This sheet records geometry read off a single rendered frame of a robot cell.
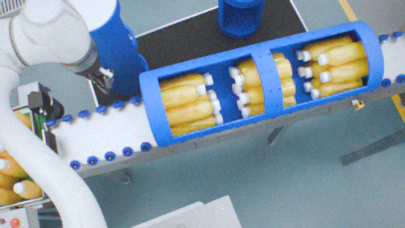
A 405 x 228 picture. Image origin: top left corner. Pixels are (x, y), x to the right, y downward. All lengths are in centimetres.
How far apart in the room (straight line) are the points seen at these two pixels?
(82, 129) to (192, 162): 101
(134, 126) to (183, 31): 115
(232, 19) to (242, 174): 103
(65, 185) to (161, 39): 203
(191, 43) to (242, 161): 84
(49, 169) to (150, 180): 187
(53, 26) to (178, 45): 190
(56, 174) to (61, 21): 26
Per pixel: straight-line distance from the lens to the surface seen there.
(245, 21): 261
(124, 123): 160
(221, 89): 156
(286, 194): 249
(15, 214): 153
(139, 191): 249
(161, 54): 253
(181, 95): 132
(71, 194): 63
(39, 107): 168
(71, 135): 166
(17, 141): 69
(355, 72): 149
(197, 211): 137
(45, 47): 73
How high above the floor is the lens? 244
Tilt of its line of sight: 75 degrees down
